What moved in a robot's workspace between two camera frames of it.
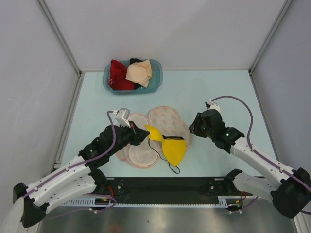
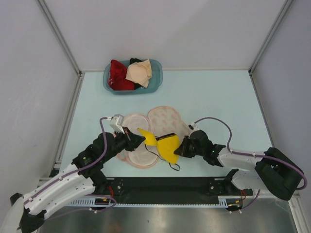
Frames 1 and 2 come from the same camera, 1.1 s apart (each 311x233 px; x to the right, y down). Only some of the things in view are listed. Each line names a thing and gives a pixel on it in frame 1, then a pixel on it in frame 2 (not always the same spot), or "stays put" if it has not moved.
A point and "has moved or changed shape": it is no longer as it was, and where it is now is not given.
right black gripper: (194, 127) to (182, 149)
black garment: (134, 60) stays put
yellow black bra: (175, 146) has moved or changed shape
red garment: (117, 81) stays put
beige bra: (140, 72) stays put
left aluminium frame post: (48, 16) stays put
